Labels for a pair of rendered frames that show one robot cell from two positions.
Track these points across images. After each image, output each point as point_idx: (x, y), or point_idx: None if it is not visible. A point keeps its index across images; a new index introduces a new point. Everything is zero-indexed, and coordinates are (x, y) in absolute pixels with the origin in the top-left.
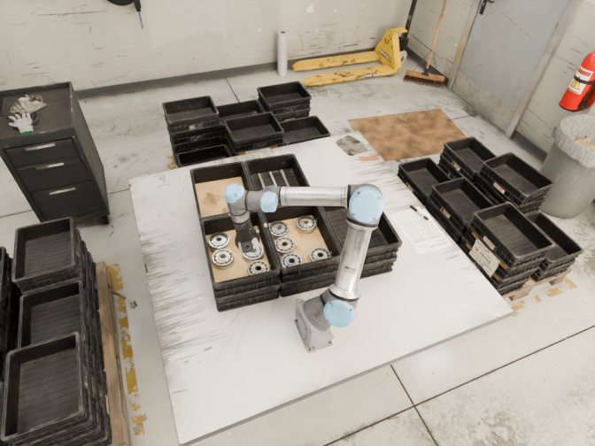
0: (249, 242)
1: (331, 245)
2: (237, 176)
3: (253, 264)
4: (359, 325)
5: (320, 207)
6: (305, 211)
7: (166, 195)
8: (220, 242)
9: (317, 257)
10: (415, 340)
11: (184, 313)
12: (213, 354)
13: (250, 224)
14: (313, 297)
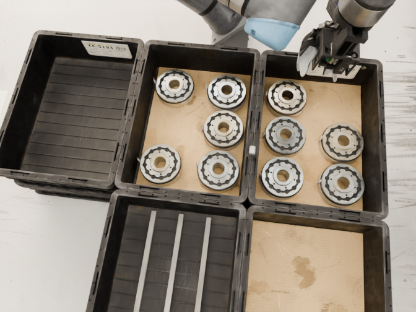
0: (337, 0)
1: (146, 89)
2: None
3: (292, 107)
4: (168, 26)
5: (118, 158)
6: None
7: None
8: (342, 174)
9: (181, 81)
10: None
11: (398, 122)
12: (364, 53)
13: (325, 33)
14: (225, 13)
